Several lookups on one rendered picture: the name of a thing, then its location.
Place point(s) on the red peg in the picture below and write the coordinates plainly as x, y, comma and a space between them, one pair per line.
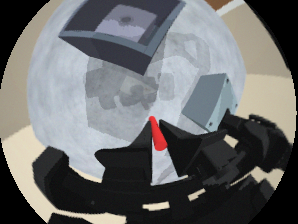
159, 141

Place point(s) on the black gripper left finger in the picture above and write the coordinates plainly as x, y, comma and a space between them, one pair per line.
138, 154

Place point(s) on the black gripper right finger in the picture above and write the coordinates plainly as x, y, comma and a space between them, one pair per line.
183, 146

